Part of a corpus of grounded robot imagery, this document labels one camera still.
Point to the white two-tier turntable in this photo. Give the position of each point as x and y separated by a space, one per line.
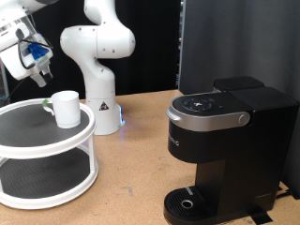
31 131

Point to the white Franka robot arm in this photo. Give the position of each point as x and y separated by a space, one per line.
100 78

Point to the black Keurig coffee machine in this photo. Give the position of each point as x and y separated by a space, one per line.
237 146

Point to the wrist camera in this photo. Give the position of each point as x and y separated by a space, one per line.
42 64

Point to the black tape strip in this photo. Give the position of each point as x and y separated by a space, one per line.
261 215

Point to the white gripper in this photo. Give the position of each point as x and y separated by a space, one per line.
14 64

